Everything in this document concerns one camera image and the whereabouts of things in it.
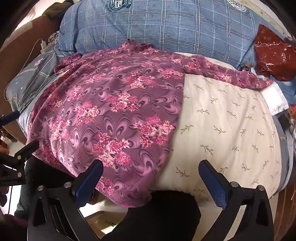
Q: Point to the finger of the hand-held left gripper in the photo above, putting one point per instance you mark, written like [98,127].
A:
[10,117]
[27,148]

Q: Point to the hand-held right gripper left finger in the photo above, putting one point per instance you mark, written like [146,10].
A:
[86,185]

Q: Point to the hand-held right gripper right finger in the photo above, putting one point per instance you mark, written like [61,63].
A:
[216,187]

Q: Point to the purple floral shirt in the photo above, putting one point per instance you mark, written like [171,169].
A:
[111,111]

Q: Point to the grey-blue star-print pillow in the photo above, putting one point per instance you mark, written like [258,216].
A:
[30,78]

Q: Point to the cream leaf-print bedsheet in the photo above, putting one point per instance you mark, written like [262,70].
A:
[219,129]

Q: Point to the person's black pants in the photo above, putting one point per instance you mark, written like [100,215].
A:
[161,215]

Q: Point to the brown wooden headboard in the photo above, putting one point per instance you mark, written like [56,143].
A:
[23,37]

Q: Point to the grey-blue bedsheet edge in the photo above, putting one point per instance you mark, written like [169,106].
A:
[285,141]

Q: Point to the white folded cloth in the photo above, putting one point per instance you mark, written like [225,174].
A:
[275,98]

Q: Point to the dark olive cloth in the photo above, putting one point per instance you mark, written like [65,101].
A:
[56,10]

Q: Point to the red plastic bag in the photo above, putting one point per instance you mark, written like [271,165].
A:
[272,58]

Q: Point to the blue plaid quilt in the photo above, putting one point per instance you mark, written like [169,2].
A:
[161,27]

